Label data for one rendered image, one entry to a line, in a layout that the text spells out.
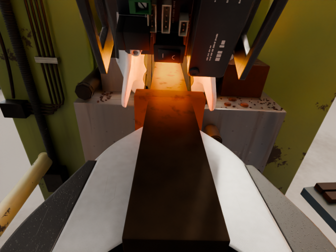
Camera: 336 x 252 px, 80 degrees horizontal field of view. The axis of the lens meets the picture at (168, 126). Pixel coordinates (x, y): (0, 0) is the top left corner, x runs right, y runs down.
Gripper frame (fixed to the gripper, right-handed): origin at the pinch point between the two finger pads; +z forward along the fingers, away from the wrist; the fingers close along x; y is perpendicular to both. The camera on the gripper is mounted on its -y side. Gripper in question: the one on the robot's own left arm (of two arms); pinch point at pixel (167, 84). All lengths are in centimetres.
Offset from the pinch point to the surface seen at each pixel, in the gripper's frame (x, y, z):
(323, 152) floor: 147, -58, 147
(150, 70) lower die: -3.0, -13.9, 12.1
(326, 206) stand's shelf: 30.7, 8.0, 22.5
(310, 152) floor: 135, -58, 147
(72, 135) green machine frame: -28, -14, 41
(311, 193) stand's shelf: 29.6, 5.5, 24.0
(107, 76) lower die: -11.1, -13.1, 13.5
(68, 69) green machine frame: -24.9, -23.7, 23.1
